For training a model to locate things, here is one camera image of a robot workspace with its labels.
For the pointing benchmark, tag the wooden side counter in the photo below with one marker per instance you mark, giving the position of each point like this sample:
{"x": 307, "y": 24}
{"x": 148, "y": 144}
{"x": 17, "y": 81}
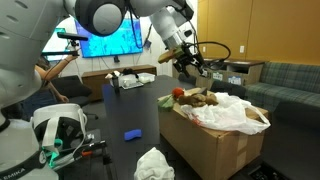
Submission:
{"x": 233, "y": 66}

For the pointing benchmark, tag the small black bottle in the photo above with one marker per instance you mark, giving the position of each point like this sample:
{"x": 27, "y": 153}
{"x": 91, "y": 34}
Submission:
{"x": 115, "y": 85}

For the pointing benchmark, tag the wall mounted blue screen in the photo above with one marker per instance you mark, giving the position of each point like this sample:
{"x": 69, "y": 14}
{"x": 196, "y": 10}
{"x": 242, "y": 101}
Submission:
{"x": 113, "y": 40}

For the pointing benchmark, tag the small white box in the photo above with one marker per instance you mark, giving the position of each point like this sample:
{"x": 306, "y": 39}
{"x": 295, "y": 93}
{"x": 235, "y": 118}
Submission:
{"x": 146, "y": 77}

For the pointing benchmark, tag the green plaid sofa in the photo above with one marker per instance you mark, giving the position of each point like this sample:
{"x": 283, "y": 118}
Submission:
{"x": 286, "y": 86}

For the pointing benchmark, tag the black office chair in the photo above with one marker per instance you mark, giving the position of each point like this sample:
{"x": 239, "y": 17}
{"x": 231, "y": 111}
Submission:
{"x": 71, "y": 88}

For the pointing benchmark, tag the white wall outlet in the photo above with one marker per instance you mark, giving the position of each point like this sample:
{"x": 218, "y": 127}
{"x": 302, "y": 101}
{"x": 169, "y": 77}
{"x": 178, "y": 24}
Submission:
{"x": 242, "y": 49}

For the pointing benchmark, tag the white terry towel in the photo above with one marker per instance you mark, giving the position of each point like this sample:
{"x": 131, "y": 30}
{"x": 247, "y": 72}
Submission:
{"x": 153, "y": 166}

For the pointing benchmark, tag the brown cardboard box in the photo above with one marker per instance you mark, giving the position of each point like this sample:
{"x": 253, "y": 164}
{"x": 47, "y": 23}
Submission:
{"x": 213, "y": 150}

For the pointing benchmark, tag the plush red rose green leaves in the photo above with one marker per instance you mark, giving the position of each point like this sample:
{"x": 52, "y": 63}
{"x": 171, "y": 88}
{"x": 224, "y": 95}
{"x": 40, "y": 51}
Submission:
{"x": 177, "y": 92}

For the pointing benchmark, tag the person raised hand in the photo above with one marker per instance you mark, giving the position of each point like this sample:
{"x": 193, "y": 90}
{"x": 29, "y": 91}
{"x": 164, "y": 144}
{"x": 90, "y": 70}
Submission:
{"x": 72, "y": 58}

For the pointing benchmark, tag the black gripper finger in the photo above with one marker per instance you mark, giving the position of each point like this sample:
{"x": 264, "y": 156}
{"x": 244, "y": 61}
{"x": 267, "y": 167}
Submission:
{"x": 180, "y": 70}
{"x": 200, "y": 65}

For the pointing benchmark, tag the blue wavy sponge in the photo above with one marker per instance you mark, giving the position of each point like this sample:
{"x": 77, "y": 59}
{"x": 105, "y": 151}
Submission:
{"x": 133, "y": 134}

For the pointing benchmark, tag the brown plush moose toy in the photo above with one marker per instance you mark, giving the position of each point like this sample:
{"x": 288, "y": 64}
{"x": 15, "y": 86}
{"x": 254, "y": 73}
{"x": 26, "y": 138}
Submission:
{"x": 196, "y": 100}

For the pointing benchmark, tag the black camera on tripod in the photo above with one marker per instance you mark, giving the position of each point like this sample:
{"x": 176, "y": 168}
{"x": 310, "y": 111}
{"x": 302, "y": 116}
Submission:
{"x": 71, "y": 36}

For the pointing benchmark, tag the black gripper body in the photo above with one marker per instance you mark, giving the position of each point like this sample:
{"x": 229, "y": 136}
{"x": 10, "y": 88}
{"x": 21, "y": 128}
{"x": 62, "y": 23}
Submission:
{"x": 182, "y": 56}

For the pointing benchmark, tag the clear plastic container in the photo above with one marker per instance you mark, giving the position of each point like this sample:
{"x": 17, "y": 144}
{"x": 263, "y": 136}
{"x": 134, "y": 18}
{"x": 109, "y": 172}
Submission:
{"x": 131, "y": 81}

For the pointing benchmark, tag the yellow wrist camera mount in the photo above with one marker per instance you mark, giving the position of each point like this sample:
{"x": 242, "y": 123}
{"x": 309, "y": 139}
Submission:
{"x": 168, "y": 56}

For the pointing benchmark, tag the white VR headset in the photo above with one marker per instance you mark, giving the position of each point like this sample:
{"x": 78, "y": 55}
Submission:
{"x": 60, "y": 116}

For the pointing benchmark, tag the white plastic bag orange print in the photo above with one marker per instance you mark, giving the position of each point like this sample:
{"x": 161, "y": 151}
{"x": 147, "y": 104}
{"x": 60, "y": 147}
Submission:
{"x": 226, "y": 115}

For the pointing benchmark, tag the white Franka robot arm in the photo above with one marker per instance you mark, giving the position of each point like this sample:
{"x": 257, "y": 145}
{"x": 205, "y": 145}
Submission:
{"x": 20, "y": 50}

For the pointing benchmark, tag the person raised forearm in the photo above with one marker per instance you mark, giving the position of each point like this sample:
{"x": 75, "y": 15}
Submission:
{"x": 56, "y": 69}

